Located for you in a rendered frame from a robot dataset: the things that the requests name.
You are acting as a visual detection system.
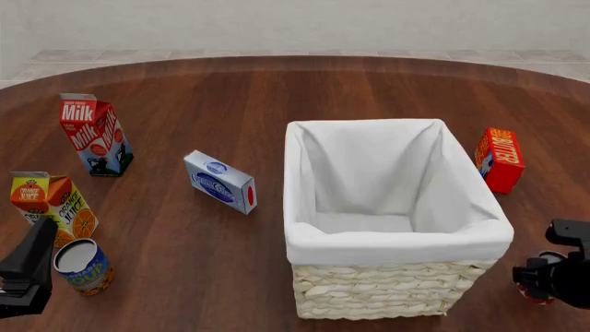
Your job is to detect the white wicker basket cloth liner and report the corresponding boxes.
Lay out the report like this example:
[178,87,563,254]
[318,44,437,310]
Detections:
[283,118,515,321]

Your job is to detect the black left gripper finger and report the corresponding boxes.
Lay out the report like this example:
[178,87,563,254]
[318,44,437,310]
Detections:
[0,216,59,279]

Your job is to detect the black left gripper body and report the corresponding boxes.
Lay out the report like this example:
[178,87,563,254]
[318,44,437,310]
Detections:
[0,271,53,319]

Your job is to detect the blue white cream cheese box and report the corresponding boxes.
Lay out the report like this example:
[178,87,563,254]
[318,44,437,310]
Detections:
[183,149,258,216]

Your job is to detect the red white milk carton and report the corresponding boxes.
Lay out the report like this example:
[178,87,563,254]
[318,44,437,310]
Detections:
[58,92,135,178]

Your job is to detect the blue soup can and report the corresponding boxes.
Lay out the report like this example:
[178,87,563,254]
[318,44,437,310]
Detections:
[53,238,116,297]

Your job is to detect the orange juice carton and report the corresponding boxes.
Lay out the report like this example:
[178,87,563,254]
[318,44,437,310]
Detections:
[9,171,100,249]

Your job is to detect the red butter box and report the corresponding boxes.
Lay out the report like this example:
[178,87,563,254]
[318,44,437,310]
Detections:
[474,126,526,195]

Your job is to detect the red tomato sauce can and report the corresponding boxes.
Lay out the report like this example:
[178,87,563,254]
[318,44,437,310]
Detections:
[514,249,569,306]

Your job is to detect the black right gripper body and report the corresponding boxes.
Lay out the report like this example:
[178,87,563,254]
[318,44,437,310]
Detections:
[512,252,590,310]

